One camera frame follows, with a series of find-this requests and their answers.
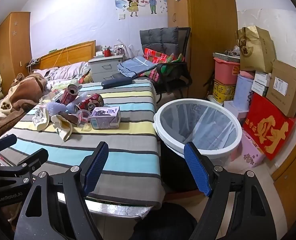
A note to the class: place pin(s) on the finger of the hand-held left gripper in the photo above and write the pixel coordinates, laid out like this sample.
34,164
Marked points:
37,156
4,140

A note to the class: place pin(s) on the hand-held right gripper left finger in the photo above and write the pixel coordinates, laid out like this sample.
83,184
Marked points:
95,167

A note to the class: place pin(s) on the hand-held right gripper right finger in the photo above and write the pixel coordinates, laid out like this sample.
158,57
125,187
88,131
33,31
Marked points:
196,172

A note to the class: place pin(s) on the white rimmed trash bin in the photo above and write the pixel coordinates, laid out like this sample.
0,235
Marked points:
212,153

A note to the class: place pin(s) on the cream printed cloth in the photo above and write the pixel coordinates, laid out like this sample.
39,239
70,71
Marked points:
40,117

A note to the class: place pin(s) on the brown wrapper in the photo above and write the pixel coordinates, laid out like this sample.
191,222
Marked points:
68,118

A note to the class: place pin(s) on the purple printed carton box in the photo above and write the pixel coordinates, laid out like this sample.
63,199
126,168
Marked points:
105,118

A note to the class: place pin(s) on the white trash bag liner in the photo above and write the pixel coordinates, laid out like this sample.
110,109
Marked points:
200,122

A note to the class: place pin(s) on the clear plastic cup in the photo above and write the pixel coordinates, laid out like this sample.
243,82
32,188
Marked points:
82,118

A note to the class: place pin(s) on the lavender cloth roll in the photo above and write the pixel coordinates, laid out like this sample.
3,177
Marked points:
54,107

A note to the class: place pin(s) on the red drink can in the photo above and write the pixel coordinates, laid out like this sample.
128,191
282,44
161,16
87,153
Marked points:
70,95
93,103

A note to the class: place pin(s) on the striped bed cover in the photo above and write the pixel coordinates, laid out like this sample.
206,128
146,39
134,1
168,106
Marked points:
100,142

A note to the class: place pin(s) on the silver foil underlay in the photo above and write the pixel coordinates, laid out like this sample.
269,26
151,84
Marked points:
113,208

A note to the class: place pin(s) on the brown blanket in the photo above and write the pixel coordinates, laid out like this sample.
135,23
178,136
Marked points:
18,95

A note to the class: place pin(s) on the pink floral box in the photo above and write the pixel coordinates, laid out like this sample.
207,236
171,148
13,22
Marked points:
250,152

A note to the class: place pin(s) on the dark cloth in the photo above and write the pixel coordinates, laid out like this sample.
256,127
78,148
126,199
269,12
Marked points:
162,221

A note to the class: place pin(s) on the white flat box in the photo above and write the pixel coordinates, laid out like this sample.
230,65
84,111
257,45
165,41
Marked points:
234,107

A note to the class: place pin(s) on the green tissue pack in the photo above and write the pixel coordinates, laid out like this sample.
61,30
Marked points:
63,84

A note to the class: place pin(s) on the power strip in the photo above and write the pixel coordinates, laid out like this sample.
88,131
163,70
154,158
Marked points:
33,62

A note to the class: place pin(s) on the red gift box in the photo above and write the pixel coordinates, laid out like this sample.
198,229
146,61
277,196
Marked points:
267,127

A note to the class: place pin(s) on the yellow printed box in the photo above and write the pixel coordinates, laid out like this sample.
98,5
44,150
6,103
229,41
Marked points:
222,90

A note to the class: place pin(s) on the dark blue case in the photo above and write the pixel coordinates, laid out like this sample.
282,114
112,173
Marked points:
116,82

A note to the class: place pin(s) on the yellow patterned pillow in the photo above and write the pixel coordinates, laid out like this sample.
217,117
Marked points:
86,77

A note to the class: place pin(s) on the pink quilt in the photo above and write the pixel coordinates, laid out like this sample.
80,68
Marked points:
68,71

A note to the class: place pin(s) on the lilac cylinder box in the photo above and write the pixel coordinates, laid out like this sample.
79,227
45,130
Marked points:
244,90

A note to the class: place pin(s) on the wooden door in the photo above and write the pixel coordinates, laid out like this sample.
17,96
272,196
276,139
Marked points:
295,175

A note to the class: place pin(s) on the grey padded chair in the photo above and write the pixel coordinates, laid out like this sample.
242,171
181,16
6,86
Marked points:
172,76

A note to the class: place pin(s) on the grey nightstand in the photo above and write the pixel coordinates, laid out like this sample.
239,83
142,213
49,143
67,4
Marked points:
105,66

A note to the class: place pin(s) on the wooden cabinet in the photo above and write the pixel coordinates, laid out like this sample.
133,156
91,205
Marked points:
12,37

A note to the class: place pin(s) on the pink storage bin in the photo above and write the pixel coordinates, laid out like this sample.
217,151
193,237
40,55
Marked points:
224,70

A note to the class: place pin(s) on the stack of white small boxes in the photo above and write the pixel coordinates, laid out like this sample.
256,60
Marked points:
260,87

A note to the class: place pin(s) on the blue folded cloth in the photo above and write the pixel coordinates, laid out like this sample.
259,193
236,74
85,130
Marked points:
135,66

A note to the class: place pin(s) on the wooden headboard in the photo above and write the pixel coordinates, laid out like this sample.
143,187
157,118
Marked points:
70,52

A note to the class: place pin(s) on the red cup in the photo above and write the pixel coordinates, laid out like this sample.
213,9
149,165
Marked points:
107,52

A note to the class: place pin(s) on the white small carton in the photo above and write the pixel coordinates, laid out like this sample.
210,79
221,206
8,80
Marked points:
261,76

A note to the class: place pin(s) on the red plaid cloth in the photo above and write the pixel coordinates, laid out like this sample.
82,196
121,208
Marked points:
157,57

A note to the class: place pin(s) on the patterned flat box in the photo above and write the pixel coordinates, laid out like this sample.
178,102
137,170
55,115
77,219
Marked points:
225,54

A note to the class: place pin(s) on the clear plastic bag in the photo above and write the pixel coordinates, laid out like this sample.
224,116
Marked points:
133,51

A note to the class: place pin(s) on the brown cardboard box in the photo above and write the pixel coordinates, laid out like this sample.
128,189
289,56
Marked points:
285,87

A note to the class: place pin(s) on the wooden wardrobe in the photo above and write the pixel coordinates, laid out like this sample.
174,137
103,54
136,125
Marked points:
207,42

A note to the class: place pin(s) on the gold paper bag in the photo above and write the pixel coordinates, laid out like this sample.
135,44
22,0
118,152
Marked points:
256,50

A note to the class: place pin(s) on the grey quilted cushion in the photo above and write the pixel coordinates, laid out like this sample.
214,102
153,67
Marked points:
160,38

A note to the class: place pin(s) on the white wall switch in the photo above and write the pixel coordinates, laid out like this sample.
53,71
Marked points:
121,16

